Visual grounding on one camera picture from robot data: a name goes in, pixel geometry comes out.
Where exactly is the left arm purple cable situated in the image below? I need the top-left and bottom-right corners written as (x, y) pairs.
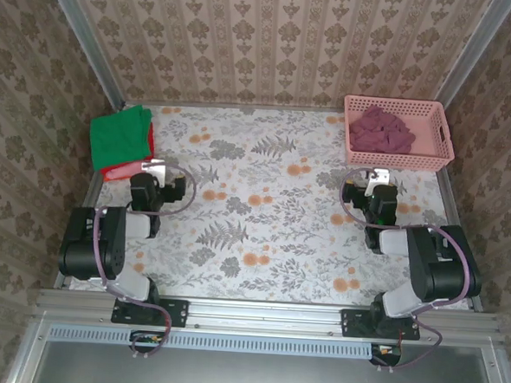
top-left (86, 158), bottom-right (198, 362)

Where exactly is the green folded t-shirt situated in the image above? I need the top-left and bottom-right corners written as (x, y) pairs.
top-left (87, 104), bottom-right (155, 174)

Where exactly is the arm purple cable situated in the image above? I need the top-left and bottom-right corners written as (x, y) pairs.
top-left (86, 158), bottom-right (198, 362)
top-left (329, 165), bottom-right (478, 375)

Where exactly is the white slotted cable duct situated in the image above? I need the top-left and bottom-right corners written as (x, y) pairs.
top-left (49, 322), bottom-right (373, 360)

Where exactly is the pink plastic perforated basket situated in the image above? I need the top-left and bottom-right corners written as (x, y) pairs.
top-left (340, 94), bottom-right (459, 173)

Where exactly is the maroon t-shirt with shine print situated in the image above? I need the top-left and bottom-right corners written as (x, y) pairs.
top-left (347, 102), bottom-right (418, 155)

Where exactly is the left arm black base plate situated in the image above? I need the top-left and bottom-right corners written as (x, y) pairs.
top-left (110, 294), bottom-right (190, 329)

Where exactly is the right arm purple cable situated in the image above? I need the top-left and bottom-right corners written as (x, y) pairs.
top-left (329, 165), bottom-right (478, 375)

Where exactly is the aluminium mounting rail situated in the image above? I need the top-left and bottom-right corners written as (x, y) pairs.
top-left (35, 286), bottom-right (503, 349)

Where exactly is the aluminium table end rail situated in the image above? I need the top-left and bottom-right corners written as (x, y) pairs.
top-left (121, 95), bottom-right (346, 118)

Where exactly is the red folded t-shirt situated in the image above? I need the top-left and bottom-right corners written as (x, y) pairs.
top-left (99, 119), bottom-right (158, 185)

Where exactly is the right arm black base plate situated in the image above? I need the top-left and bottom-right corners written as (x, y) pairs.
top-left (340, 308), bottom-right (423, 343)

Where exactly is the aluminium frame post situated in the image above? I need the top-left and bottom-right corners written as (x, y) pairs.
top-left (33, 0), bottom-right (133, 109)
top-left (437, 0), bottom-right (511, 108)

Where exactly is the floral print table cover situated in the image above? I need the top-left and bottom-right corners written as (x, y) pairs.
top-left (69, 96), bottom-right (482, 314)

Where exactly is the grey sheet metal panel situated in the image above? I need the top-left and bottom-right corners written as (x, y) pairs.
top-left (30, 321), bottom-right (507, 383)

